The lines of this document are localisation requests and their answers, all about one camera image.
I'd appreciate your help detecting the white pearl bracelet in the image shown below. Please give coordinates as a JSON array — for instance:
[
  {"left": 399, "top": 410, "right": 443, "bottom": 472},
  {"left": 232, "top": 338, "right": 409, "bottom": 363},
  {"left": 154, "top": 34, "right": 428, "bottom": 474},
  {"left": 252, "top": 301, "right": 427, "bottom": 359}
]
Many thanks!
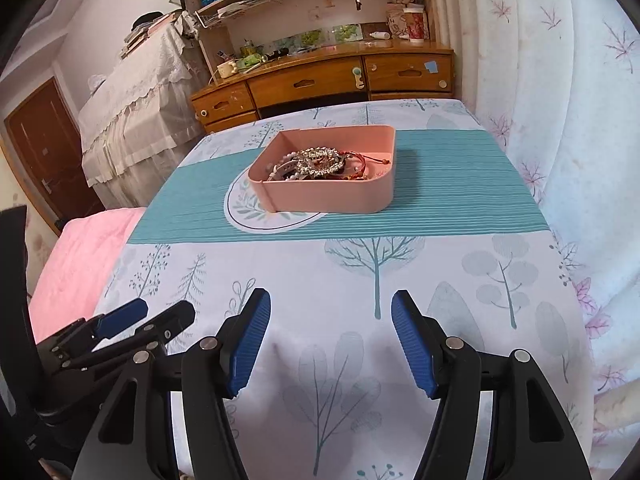
[{"left": 267, "top": 156, "right": 302, "bottom": 182}]

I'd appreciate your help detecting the pink quilt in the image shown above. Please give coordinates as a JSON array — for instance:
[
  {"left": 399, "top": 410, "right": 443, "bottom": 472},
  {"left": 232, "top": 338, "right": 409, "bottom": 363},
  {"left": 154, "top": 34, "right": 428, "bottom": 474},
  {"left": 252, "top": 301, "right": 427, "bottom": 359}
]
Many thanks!
[{"left": 29, "top": 208, "right": 145, "bottom": 342}]

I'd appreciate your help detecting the tree print tablecloth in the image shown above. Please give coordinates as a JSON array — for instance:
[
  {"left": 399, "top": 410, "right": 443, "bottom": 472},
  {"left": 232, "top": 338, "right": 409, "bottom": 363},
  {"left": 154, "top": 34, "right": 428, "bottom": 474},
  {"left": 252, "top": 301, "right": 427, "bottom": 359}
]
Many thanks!
[{"left": 98, "top": 100, "right": 593, "bottom": 479}]

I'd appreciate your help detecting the white lace cover furniture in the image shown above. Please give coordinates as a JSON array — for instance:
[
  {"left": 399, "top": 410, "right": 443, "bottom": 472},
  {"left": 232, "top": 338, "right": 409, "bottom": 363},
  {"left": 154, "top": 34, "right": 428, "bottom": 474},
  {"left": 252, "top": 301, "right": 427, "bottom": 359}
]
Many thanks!
[{"left": 78, "top": 12, "right": 209, "bottom": 209}]

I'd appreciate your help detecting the brown wooden door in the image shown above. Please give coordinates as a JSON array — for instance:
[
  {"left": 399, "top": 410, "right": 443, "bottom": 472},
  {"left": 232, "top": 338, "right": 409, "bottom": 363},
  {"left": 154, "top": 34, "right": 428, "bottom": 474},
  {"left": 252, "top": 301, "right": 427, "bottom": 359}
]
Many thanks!
[{"left": 4, "top": 78, "right": 104, "bottom": 223}]

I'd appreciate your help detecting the gold rhinestone hair comb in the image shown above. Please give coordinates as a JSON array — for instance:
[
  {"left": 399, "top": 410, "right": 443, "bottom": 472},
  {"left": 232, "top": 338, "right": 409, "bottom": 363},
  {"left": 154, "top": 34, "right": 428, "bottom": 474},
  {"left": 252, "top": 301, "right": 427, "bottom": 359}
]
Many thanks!
[{"left": 278, "top": 146, "right": 346, "bottom": 180}]

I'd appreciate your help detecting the pink plastic tray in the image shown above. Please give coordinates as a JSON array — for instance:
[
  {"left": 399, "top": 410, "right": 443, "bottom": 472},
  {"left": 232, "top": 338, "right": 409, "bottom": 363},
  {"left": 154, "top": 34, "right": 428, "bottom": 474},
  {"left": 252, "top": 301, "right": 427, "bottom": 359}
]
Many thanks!
[{"left": 247, "top": 125, "right": 396, "bottom": 214}]

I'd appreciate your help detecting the white mug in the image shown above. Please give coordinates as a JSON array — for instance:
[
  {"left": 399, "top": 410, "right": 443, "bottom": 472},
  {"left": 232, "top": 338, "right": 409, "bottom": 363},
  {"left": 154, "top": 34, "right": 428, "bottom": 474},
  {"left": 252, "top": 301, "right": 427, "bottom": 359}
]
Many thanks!
[{"left": 216, "top": 60, "right": 238, "bottom": 79}]

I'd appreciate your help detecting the wooden desk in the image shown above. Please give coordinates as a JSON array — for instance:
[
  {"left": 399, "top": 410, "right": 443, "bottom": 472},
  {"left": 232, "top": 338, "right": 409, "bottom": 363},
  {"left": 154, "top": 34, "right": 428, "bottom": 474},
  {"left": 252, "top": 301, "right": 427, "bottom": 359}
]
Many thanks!
[{"left": 182, "top": 0, "right": 456, "bottom": 132}]

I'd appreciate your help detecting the red paper cup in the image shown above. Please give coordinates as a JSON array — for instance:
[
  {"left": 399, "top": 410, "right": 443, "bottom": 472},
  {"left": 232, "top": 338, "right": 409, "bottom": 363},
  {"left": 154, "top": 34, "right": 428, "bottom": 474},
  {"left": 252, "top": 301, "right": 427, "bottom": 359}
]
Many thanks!
[{"left": 404, "top": 3, "right": 426, "bottom": 44}]

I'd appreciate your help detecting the white floral curtain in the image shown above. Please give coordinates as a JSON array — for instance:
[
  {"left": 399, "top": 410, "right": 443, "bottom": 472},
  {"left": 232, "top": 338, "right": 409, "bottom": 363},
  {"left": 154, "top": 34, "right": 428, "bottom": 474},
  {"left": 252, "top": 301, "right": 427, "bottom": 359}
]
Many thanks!
[{"left": 427, "top": 0, "right": 639, "bottom": 479}]

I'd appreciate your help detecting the red string bracelet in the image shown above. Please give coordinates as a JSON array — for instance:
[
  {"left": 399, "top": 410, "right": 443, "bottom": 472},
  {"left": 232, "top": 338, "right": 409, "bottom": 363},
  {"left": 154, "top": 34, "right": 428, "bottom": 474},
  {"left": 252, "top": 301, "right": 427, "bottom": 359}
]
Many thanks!
[{"left": 344, "top": 149, "right": 392, "bottom": 180}]

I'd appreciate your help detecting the white wire shelf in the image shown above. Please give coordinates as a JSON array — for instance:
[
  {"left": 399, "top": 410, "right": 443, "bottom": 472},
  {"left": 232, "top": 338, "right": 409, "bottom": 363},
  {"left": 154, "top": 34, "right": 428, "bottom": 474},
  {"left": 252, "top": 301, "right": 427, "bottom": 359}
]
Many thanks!
[{"left": 194, "top": 0, "right": 277, "bottom": 28}]

